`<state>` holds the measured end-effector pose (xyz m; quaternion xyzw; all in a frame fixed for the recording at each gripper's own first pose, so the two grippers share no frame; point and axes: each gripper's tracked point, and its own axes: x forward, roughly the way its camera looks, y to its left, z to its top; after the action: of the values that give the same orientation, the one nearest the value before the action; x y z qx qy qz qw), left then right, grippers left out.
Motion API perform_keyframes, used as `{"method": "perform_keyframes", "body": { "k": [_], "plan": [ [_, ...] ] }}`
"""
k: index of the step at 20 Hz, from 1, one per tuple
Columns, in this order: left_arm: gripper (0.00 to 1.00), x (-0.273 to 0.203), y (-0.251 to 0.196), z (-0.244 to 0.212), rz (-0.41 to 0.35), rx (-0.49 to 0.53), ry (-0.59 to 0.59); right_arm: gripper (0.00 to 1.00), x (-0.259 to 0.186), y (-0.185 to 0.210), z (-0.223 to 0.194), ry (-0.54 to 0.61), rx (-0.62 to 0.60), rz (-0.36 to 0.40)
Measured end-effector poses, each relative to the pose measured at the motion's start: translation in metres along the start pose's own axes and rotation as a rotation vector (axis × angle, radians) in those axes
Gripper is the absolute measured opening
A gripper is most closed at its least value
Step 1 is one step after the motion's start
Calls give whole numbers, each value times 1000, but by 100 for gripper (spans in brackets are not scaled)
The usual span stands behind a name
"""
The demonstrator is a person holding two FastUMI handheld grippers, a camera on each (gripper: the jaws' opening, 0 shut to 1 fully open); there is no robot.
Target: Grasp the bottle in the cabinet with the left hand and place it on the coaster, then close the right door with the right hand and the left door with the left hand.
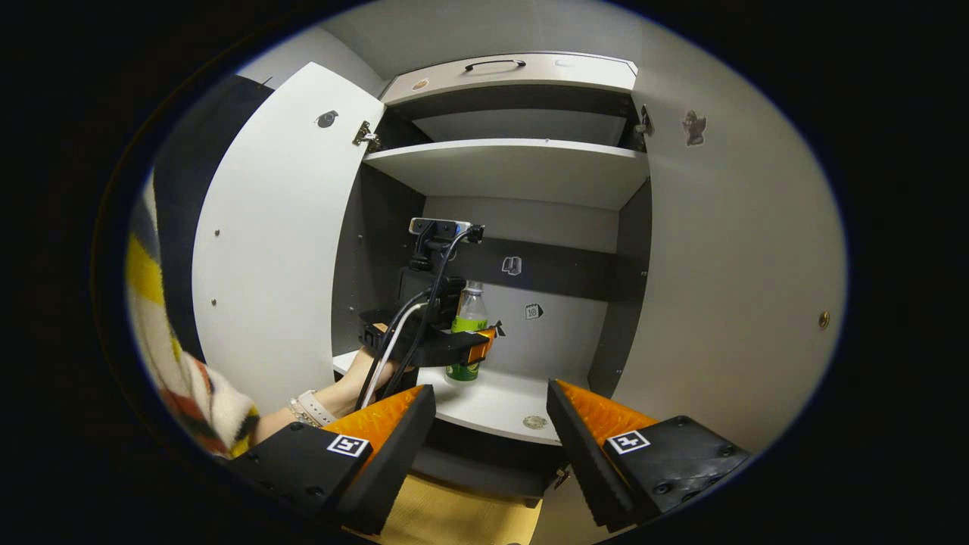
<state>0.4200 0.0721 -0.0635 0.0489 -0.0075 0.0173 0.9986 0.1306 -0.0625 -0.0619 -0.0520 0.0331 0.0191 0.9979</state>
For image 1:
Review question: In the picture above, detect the grey white cabinet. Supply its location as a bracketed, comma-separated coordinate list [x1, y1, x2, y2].
[331, 51, 653, 508]

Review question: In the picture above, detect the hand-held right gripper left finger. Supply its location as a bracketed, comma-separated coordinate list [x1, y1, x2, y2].
[226, 385, 438, 535]

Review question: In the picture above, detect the black cable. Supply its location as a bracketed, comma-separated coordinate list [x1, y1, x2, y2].
[379, 226, 485, 400]

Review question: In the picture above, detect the beige cabinet drawer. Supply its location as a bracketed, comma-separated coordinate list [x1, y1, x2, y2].
[381, 51, 638, 107]

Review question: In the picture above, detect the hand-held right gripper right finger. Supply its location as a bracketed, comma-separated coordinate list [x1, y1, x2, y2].
[547, 378, 752, 534]

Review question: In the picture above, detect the grey cabinet door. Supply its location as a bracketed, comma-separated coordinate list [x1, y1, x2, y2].
[534, 23, 848, 542]
[192, 62, 385, 413]

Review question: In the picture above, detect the white cabinet shelf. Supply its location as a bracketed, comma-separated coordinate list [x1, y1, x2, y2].
[363, 139, 650, 211]
[333, 350, 591, 446]

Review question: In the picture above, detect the green label plastic bottle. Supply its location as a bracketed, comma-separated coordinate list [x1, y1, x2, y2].
[445, 282, 489, 382]

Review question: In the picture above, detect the white wristband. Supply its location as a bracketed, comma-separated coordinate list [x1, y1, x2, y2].
[298, 390, 338, 426]

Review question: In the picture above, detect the white cable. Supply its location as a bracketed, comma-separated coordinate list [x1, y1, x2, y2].
[360, 301, 426, 411]

